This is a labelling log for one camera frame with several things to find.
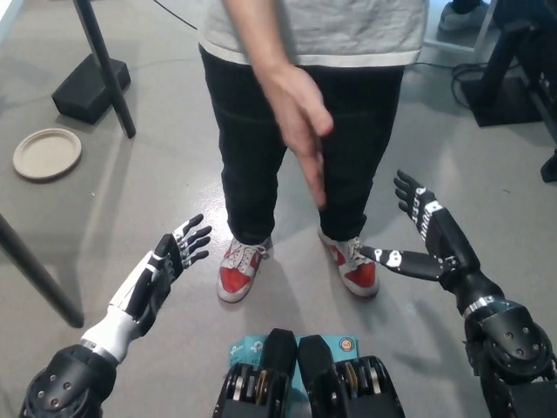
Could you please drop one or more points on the red white person's right sneaker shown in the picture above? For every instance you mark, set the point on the red white person's right sneaker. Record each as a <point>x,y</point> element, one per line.
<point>237,274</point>

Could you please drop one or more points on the red white person's sneaker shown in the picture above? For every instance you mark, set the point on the red white person's sneaker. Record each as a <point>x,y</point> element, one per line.
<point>237,274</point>
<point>357,272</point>

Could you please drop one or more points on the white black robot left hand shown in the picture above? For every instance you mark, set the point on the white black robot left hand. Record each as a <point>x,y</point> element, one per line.
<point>163,265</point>

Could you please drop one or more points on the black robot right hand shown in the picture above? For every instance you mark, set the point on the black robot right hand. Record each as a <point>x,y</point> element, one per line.
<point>448,244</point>

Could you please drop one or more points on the beige paper plate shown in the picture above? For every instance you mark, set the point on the beige paper plate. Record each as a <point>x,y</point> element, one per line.
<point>47,154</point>

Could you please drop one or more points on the red white person's left sneaker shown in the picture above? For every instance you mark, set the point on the red white person's left sneaker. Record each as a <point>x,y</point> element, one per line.
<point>357,272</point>

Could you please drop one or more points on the black stand base plate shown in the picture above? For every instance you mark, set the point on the black stand base plate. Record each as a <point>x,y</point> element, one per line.
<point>513,104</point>

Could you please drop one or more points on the person's right hand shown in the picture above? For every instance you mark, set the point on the person's right hand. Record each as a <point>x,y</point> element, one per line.
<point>296,109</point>

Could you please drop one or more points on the person in grey shirt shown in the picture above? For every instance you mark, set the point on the person in grey shirt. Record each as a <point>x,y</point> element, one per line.
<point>243,152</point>

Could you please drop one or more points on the white metal frame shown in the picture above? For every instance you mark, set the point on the white metal frame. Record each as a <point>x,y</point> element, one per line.
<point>448,45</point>

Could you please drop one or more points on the thick black table leg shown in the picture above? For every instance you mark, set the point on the thick black table leg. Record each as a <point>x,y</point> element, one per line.
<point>39,274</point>

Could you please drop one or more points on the grey sneaker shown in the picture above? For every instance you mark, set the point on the grey sneaker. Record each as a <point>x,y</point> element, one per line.
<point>461,19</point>

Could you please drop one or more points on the dark object at floor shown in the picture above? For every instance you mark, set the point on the dark object at floor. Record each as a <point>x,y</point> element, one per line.
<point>550,170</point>

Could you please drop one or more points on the black equipment stand frame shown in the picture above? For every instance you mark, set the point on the black equipment stand frame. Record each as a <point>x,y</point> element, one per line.
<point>509,52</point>

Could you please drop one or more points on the black foam block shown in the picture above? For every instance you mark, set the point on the black foam block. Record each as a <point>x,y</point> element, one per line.
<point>87,93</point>

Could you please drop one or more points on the thin black slanted pole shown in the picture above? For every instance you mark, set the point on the thin black slanted pole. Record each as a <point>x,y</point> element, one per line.
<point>106,69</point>

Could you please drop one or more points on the teal router box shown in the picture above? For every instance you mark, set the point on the teal router box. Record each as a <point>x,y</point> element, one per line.
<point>248,348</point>

